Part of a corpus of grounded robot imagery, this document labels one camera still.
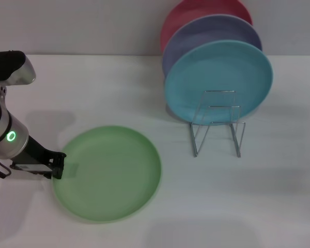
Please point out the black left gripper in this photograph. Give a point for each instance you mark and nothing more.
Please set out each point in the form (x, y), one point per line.
(36, 157)

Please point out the green plastic plate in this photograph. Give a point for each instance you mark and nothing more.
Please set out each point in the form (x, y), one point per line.
(111, 175)

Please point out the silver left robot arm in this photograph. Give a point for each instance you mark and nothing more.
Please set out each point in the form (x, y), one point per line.
(5, 134)

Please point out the cyan plastic plate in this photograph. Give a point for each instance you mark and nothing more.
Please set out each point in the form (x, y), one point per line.
(217, 75)

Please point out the purple plastic plate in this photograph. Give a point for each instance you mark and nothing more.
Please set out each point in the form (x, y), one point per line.
(211, 31)

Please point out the red plastic plate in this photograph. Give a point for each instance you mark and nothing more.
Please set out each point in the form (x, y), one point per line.
(196, 10)

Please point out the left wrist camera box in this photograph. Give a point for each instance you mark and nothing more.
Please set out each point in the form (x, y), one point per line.
(13, 67)

